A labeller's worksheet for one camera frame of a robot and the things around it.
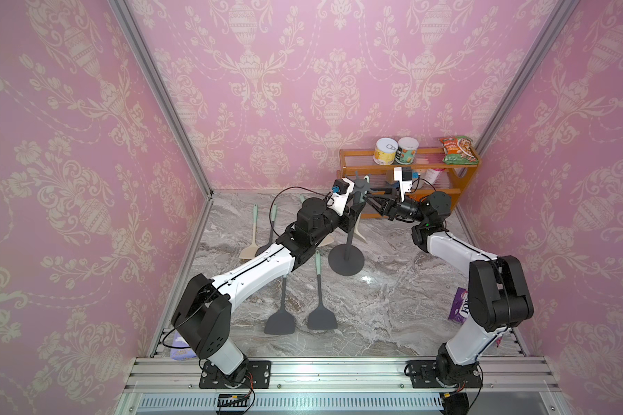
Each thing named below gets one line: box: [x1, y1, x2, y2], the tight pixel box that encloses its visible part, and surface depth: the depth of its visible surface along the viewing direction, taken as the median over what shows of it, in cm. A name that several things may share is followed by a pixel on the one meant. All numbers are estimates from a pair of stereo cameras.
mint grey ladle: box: [263, 276, 296, 335], surface depth 86 cm
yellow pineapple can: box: [372, 137, 399, 166], surface depth 89 cm
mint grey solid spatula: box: [308, 249, 338, 331], surface depth 85 cm
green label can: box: [394, 136, 419, 166], surface depth 89 cm
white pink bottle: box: [423, 167, 447, 186], surface depth 99 cm
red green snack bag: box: [437, 135, 480, 166], surface depth 91 cm
